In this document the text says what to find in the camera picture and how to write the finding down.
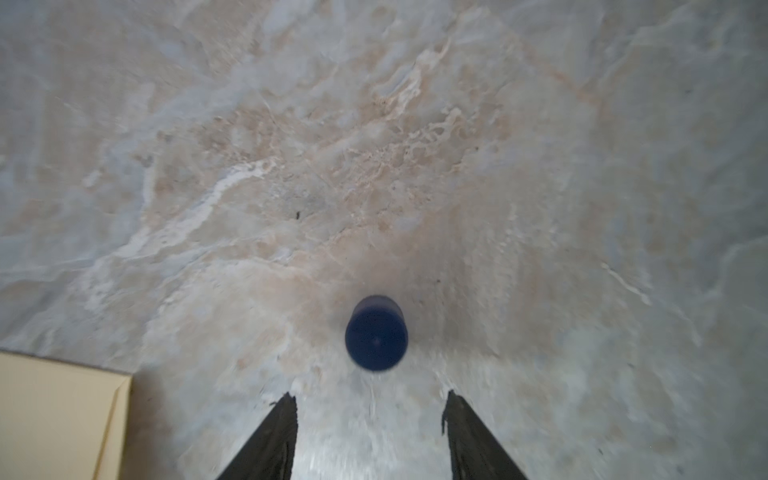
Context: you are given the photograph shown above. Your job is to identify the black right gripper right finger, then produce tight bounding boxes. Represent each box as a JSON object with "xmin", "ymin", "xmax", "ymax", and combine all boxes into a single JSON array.
[{"xmin": 442, "ymin": 390, "xmax": 527, "ymax": 480}]

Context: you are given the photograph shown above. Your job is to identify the yellow paper envelope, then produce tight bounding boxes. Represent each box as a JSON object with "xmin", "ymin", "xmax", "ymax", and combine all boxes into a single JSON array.
[{"xmin": 1, "ymin": 352, "xmax": 132, "ymax": 479}]

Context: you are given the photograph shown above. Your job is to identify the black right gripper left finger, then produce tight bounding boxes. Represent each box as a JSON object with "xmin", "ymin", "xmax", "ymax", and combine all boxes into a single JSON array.
[{"xmin": 218, "ymin": 392, "xmax": 298, "ymax": 480}]

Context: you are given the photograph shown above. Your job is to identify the dark blue glue cap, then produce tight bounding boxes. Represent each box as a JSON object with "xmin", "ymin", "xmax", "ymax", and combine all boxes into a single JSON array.
[{"xmin": 345, "ymin": 295, "xmax": 409, "ymax": 372}]

